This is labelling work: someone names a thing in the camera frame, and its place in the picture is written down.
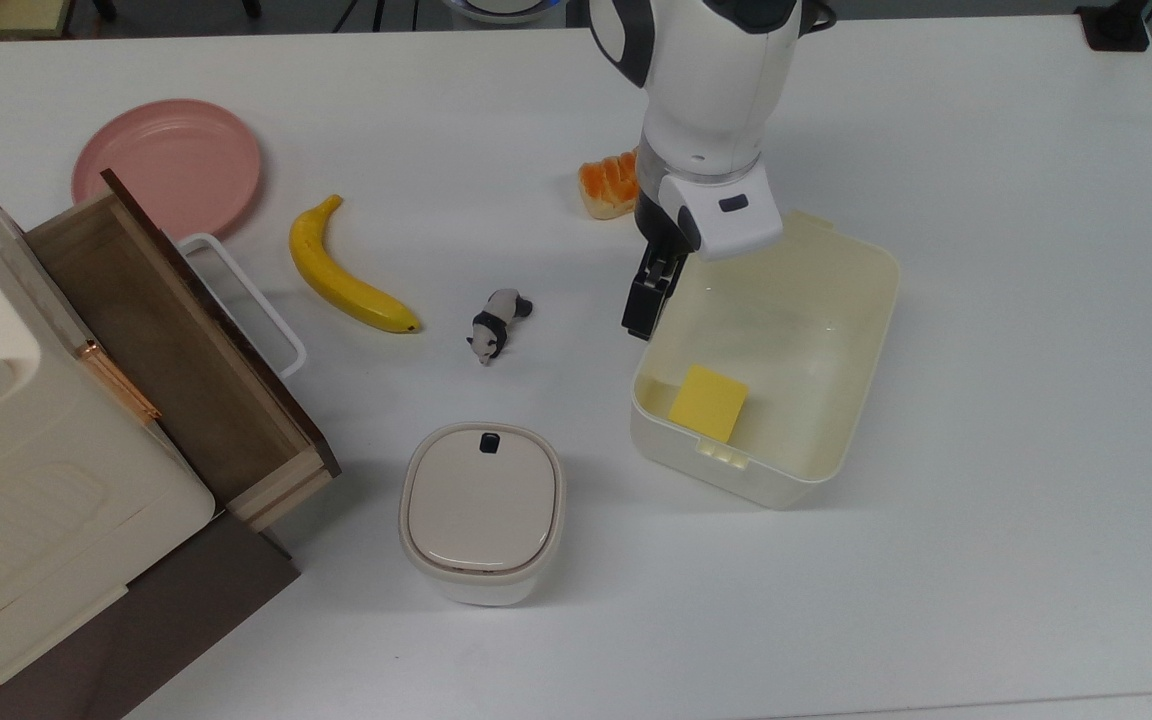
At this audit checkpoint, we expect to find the copper metal handle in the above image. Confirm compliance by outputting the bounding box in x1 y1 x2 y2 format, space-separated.
75 339 163 423

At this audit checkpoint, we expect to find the cream plastic storage cabinet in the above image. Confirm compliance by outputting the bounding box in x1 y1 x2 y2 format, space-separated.
0 145 218 693

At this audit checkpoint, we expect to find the cream plastic box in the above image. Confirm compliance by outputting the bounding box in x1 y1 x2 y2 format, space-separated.
630 210 903 512

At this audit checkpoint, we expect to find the yellow banana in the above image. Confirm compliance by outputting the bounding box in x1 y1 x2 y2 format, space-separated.
288 194 424 336

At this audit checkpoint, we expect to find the white drawer handle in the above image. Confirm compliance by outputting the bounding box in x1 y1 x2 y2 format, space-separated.
176 232 309 380

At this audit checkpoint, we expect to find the panda figurine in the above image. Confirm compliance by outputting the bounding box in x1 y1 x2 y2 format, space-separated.
465 288 535 367

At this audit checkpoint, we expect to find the wooden drawer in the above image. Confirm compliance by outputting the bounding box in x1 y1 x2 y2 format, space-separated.
24 168 343 533

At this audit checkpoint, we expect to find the peeled orange toy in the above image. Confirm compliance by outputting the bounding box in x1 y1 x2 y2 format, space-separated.
577 150 641 221

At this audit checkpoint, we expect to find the yellow foam block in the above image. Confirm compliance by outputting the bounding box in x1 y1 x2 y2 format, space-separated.
667 364 751 445

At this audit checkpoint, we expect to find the dark brown cabinet base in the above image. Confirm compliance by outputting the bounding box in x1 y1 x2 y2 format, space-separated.
0 508 302 720

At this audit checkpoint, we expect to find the pink plate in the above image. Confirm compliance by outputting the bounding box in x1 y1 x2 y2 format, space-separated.
71 98 264 241

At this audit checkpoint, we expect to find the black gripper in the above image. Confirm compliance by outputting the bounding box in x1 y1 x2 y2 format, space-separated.
621 185 702 342

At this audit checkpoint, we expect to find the black table clamp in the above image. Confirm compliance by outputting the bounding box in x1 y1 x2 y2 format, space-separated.
1076 0 1152 53

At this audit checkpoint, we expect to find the white bin with lid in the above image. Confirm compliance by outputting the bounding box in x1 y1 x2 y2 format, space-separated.
398 421 567 608

